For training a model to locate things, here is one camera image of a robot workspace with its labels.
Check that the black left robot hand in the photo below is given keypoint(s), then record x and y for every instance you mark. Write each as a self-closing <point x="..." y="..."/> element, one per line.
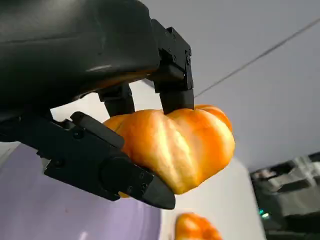
<point x="75" y="50"/>

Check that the large orange toy bread roll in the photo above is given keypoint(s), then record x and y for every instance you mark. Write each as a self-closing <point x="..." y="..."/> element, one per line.
<point x="182" y="147"/>

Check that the lilac plate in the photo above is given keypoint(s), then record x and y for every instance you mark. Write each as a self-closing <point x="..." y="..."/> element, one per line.
<point x="75" y="215"/>

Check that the small orange toy bread roll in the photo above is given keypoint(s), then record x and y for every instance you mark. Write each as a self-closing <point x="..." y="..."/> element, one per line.
<point x="195" y="227"/>

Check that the grey workshop machine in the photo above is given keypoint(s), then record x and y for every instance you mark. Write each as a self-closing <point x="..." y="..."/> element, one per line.
<point x="287" y="195"/>

